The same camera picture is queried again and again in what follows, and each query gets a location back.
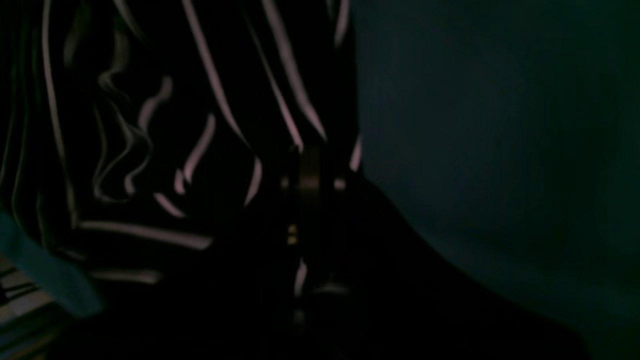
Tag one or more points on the navy white striped t-shirt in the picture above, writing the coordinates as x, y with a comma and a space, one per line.
136, 133

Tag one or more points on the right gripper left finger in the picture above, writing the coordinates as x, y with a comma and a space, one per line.
259, 276

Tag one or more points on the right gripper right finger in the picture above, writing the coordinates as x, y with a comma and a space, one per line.
409, 303

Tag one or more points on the teal table cloth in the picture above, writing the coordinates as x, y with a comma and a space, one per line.
506, 134

